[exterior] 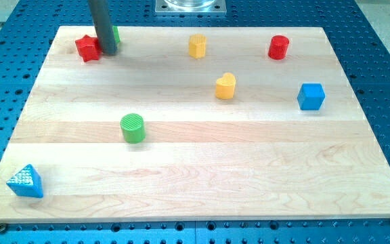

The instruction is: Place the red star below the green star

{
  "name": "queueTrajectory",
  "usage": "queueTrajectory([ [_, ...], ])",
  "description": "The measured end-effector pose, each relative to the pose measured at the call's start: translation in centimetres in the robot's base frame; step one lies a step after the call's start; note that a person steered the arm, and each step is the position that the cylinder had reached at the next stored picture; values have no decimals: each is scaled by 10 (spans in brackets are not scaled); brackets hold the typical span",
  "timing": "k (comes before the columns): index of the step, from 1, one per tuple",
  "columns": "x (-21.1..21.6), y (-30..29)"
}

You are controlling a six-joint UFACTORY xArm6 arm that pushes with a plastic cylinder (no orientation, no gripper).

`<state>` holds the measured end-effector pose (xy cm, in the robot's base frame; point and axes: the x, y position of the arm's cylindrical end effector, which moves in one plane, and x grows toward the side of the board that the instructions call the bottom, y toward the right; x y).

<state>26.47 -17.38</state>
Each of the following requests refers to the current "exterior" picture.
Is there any green cylinder block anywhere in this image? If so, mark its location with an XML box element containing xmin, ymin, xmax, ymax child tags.
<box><xmin>120</xmin><ymin>113</ymin><xmax>146</xmax><ymax>144</ymax></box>

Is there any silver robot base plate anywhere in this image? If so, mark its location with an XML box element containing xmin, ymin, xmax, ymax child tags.
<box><xmin>154</xmin><ymin>0</ymin><xmax>227</xmax><ymax>16</ymax></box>

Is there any red cylinder block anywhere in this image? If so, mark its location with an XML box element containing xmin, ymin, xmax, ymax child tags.
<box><xmin>267</xmin><ymin>35</ymin><xmax>290</xmax><ymax>60</ymax></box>

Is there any yellow heart block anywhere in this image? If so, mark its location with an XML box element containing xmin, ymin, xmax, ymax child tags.
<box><xmin>215</xmin><ymin>73</ymin><xmax>236</xmax><ymax>100</ymax></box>

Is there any blue triangle block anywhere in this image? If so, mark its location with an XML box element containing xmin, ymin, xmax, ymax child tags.
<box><xmin>6</xmin><ymin>164</ymin><xmax>43</xmax><ymax>198</ymax></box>

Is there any light wooden board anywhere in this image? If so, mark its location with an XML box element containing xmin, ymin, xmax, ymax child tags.
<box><xmin>0</xmin><ymin>26</ymin><xmax>390</xmax><ymax>223</ymax></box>

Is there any green star block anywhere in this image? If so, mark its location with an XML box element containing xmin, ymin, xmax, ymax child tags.
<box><xmin>112</xmin><ymin>26</ymin><xmax>121</xmax><ymax>44</ymax></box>

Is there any yellow hexagon block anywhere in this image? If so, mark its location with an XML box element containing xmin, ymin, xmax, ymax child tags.
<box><xmin>188</xmin><ymin>34</ymin><xmax>207</xmax><ymax>59</ymax></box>

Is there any red star block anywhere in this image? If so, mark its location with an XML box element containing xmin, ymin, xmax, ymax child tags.
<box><xmin>75</xmin><ymin>35</ymin><xmax>102</xmax><ymax>62</ymax></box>

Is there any blue cube block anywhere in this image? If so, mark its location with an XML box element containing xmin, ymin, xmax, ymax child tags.
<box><xmin>297</xmin><ymin>83</ymin><xmax>326</xmax><ymax>110</ymax></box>

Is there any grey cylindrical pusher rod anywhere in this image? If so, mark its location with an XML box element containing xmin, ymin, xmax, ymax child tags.
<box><xmin>87</xmin><ymin>0</ymin><xmax>117</xmax><ymax>56</ymax></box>

